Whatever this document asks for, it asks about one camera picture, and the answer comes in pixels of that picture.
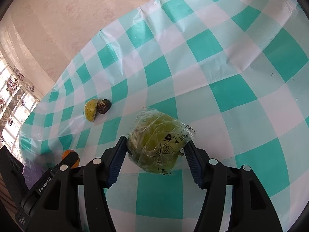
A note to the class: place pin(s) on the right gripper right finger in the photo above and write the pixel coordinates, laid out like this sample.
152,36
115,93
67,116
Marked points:
235,198

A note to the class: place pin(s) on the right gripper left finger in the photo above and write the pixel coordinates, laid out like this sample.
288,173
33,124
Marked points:
89,204

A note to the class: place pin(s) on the green fruit back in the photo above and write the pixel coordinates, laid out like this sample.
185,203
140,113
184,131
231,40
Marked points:
157,140

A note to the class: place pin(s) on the purple box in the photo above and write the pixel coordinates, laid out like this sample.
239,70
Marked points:
33,174

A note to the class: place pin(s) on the small left mandarin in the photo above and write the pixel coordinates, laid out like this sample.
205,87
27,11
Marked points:
70,158

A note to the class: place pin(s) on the floral window curtain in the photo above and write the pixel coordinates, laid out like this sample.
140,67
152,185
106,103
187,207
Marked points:
17,102

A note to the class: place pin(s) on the wrapped yellow fruit half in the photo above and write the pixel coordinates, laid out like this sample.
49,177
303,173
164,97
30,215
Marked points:
90,109

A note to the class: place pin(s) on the dark passion fruit middle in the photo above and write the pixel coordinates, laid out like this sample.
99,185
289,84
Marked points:
103,106

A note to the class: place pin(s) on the teal checkered tablecloth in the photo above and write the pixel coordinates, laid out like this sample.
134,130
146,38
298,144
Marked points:
234,70

